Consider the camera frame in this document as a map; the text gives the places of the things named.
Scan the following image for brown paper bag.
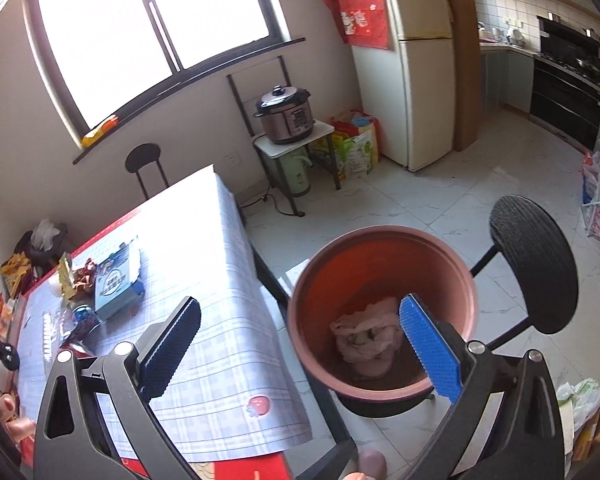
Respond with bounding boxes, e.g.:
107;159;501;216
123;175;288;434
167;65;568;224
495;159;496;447
57;252;78;303

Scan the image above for dark corner bin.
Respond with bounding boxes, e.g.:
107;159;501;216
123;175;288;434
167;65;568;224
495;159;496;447
15;230;68;281

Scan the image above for black window sill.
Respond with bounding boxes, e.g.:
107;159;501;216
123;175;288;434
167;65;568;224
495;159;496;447
72;37;306;165

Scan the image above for clear plastic blister tray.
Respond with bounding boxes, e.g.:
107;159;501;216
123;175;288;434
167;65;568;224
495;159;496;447
55;304;101;356

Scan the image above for pink slipper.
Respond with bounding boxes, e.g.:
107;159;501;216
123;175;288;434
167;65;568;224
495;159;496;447
358;449;388;480

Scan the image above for black framed dining table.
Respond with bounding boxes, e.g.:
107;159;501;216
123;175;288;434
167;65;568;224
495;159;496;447
235;200;361;480

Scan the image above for cream refrigerator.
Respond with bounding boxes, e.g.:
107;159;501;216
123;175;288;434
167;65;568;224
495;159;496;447
352;0;457;172

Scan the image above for black power cable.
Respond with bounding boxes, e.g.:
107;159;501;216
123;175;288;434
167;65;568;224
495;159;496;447
237;132;307;220

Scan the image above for red hanging cloth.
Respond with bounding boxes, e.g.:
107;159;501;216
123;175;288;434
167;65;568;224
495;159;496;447
322;0;393;51

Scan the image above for white foam net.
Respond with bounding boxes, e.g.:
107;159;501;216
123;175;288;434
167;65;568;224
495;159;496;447
41;310;58;363

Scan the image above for red shopping bag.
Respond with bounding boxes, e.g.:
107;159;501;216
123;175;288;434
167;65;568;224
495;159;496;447
328;109;382;166

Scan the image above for pale pink plastic bag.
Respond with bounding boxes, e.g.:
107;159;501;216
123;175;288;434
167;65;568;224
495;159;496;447
329;296;406;378

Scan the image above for terracotta plastic bin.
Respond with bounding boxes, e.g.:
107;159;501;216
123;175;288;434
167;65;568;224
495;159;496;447
286;226;480;405

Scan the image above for black round-back chair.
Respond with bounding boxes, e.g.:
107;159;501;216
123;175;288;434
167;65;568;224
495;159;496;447
337;194;579;418
125;143;170;200

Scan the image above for red snack wrapper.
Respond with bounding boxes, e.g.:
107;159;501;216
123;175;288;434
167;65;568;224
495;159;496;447
72;257;101;293

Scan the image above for green thermos jug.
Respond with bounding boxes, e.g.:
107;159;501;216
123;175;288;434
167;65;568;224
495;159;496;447
279;154;313;198

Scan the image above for yellow snack packet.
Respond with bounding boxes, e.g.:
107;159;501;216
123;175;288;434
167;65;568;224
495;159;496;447
81;115;120;148

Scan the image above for yellow snack bags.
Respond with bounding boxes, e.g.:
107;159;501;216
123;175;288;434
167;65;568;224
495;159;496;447
0;252;33;296

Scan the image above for black range hood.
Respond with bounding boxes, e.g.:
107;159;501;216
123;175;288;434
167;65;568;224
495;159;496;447
536;15;600;58

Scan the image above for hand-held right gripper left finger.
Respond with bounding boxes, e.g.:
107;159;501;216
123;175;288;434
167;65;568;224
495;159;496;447
32;296;203;480

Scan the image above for brown wooden partition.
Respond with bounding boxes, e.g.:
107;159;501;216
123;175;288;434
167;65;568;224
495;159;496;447
440;0;482;152

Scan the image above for kitchen counter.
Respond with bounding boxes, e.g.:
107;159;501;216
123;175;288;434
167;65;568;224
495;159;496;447
480;40;541;111

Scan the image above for black oven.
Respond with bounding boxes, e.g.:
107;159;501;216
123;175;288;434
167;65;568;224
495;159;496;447
529;52;600;153

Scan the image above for dark framed window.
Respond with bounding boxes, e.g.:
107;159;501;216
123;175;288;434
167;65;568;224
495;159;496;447
22;0;286;133

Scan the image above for steel pressure cooker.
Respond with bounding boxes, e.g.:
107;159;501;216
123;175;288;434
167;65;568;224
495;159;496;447
253;85;315;146

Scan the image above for blue carton box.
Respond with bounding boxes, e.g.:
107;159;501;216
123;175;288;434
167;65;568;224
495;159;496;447
92;236;145;321

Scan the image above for white green plastic bag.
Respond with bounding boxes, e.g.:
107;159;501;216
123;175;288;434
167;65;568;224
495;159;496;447
555;377;600;436

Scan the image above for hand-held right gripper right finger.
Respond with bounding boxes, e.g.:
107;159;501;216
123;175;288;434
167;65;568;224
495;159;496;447
397;294;567;480

